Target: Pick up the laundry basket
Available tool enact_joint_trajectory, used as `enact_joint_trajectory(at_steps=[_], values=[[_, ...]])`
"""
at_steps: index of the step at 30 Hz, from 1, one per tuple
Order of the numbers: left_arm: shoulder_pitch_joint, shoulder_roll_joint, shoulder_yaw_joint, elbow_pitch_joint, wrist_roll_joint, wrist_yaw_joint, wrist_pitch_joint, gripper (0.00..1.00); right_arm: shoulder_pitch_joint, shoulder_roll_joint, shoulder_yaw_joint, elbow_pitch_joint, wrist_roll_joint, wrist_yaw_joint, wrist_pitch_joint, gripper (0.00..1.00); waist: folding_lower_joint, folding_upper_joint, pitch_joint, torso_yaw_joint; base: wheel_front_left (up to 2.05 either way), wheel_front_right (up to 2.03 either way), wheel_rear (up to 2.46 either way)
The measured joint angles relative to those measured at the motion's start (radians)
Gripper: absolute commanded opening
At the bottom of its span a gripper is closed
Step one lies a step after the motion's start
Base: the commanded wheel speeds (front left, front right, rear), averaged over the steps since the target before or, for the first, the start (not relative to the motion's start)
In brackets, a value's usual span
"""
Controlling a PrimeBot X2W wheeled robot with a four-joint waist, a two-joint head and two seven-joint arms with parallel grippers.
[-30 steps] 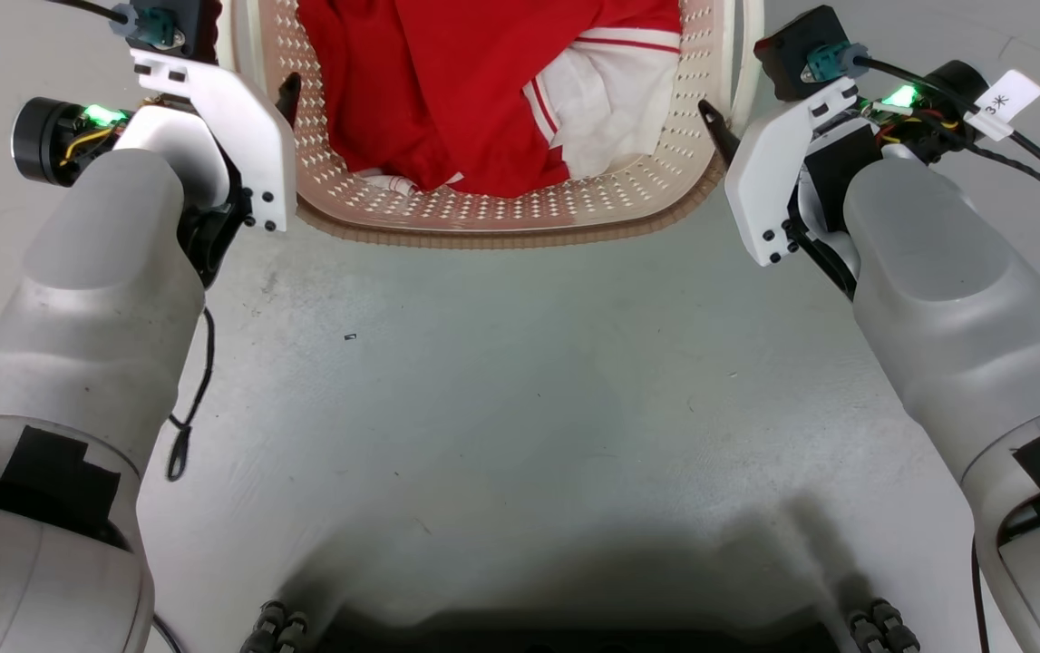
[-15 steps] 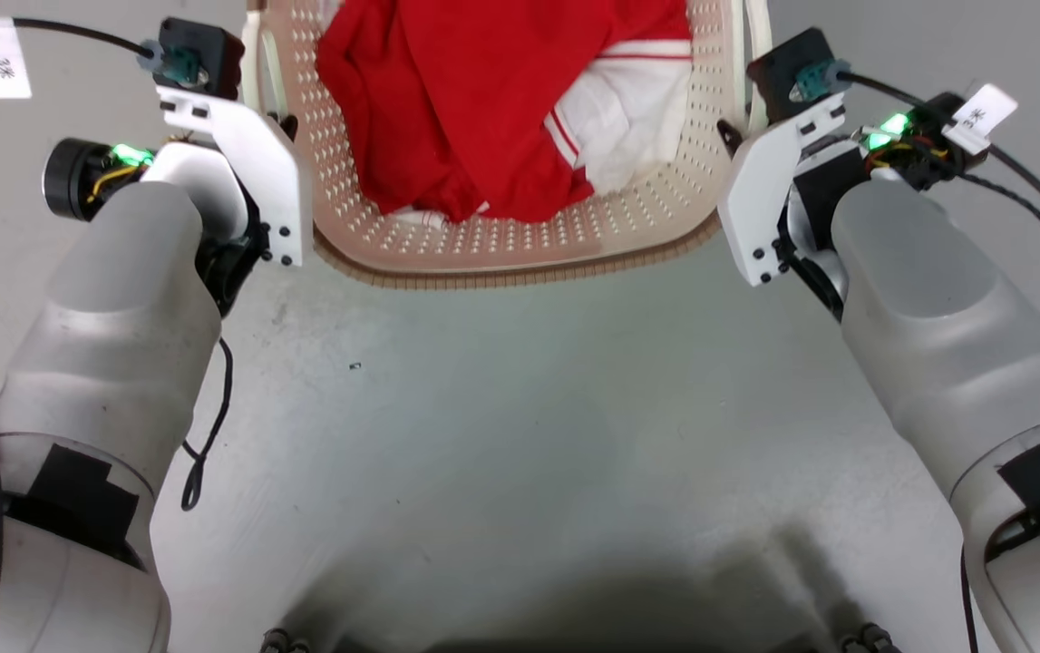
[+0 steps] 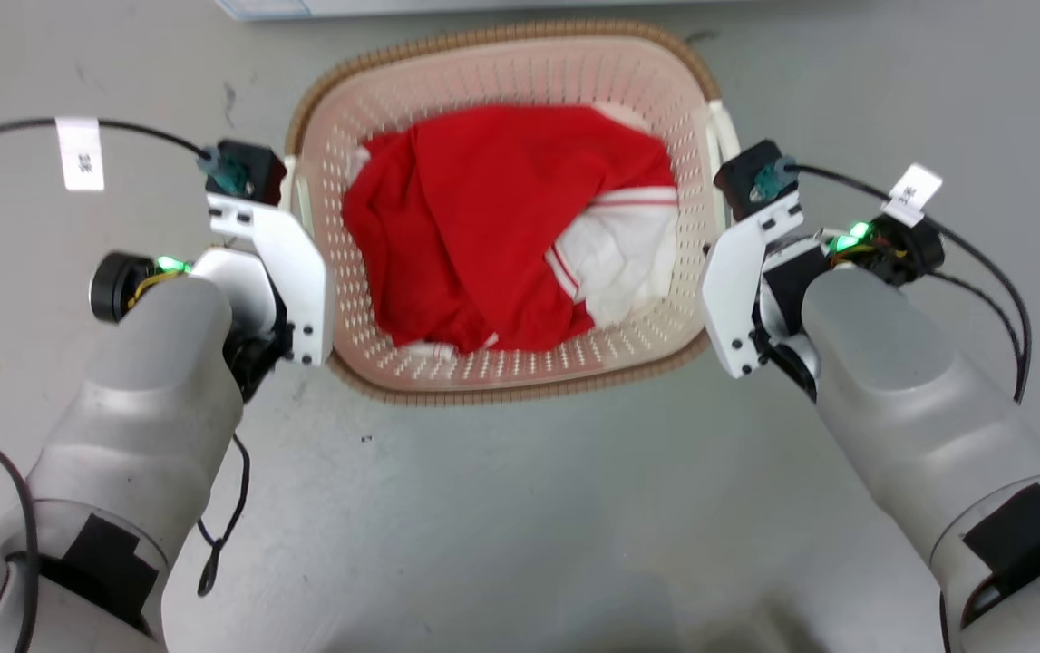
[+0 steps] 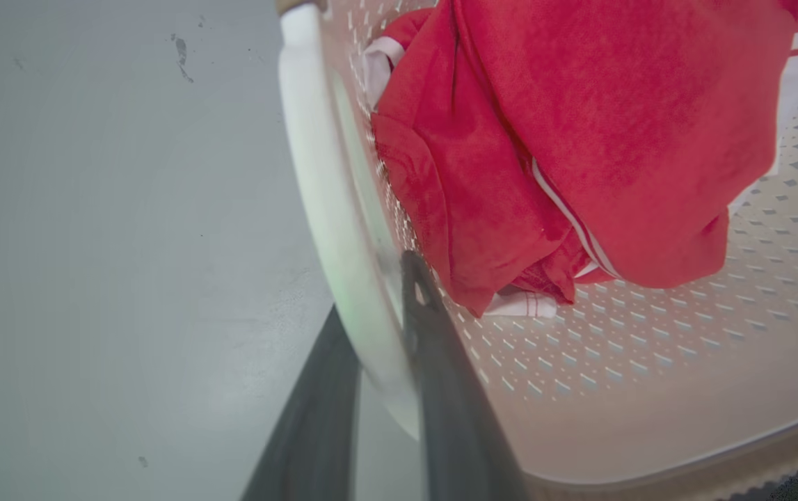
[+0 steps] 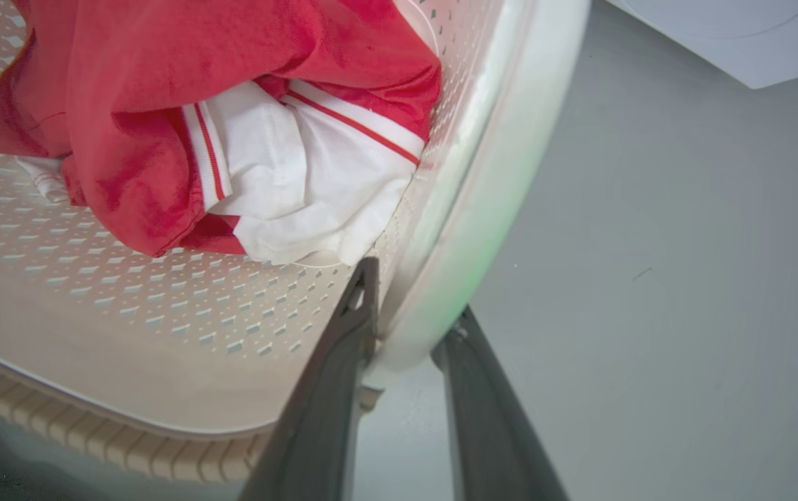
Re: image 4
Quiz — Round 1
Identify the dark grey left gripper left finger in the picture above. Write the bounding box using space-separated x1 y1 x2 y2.
241 305 362 501

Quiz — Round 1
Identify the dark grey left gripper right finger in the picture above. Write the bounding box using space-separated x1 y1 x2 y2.
400 250 530 501

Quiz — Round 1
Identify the white perforated plastic laundry basket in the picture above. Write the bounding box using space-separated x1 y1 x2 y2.
276 0 798 501

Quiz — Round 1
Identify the red garment with white stripes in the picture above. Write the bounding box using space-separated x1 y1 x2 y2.
361 0 798 319

